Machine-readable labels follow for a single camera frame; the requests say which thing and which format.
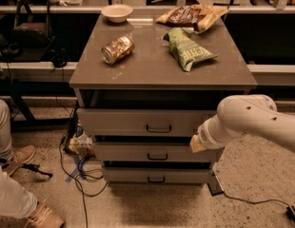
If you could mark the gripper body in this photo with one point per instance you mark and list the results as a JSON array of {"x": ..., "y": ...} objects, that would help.
[{"x": 206, "y": 137}]

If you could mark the grey top drawer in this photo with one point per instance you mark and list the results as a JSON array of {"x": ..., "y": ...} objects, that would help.
[{"x": 142, "y": 122}]

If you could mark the grey drawer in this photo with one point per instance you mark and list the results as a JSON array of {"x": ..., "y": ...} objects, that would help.
[
  {"x": 156, "y": 176},
  {"x": 153, "y": 153},
  {"x": 142, "y": 122}
]

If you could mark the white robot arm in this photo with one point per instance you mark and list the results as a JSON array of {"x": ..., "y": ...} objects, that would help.
[{"x": 238, "y": 115}]

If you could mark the grey bottom drawer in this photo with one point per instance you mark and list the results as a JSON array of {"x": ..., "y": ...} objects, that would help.
[{"x": 156, "y": 176}]

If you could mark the grey drawer cabinet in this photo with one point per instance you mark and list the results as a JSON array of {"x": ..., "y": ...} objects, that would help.
[{"x": 150, "y": 78}]

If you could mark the grey middle drawer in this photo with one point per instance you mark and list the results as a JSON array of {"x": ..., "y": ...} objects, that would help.
[{"x": 153, "y": 153}]

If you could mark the green chip bag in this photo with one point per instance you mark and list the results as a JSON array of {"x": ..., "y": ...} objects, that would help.
[{"x": 185, "y": 51}]

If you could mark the power strip on floor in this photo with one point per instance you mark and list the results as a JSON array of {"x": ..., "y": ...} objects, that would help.
[{"x": 79, "y": 142}]

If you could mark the brown soda can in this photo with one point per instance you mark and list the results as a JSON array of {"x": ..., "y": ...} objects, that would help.
[{"x": 117, "y": 49}]

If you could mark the brown chip bag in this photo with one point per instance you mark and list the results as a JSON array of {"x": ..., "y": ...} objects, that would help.
[{"x": 198, "y": 17}]

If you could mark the white bowl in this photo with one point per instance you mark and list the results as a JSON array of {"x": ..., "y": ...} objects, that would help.
[{"x": 117, "y": 13}]

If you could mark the black headphones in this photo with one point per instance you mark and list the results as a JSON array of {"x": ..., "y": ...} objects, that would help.
[{"x": 59, "y": 57}]

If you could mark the tan right shoe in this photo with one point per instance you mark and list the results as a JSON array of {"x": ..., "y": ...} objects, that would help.
[{"x": 45, "y": 217}]

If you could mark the tan shoe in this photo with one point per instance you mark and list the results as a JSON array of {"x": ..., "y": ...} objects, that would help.
[
  {"x": 45, "y": 217},
  {"x": 20, "y": 155}
]

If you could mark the tan left shoe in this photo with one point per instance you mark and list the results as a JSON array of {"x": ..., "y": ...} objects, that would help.
[{"x": 20, "y": 155}]

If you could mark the person's right leg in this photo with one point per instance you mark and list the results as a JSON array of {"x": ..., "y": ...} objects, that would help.
[{"x": 15, "y": 200}]

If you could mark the person's leg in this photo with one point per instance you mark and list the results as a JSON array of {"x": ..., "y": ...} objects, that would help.
[
  {"x": 6, "y": 149},
  {"x": 15, "y": 200}
]

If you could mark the person's left leg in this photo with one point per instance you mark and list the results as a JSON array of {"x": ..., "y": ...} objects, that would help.
[{"x": 6, "y": 149}]

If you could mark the black bag on shelf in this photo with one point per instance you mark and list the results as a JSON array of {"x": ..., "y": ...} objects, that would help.
[{"x": 30, "y": 34}]

